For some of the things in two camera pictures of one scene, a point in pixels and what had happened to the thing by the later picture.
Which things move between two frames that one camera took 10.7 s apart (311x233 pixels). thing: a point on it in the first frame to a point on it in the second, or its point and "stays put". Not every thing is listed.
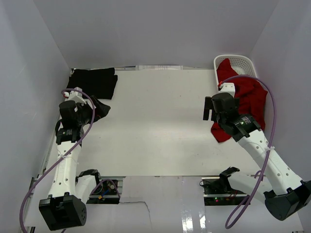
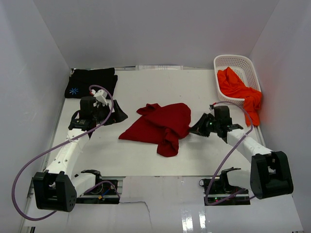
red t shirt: [252, 95] to [164, 124]
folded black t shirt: [99, 83] stays put
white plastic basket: [242, 64] stays put
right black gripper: [208, 106] to [198, 128]
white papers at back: [159, 67] stays put
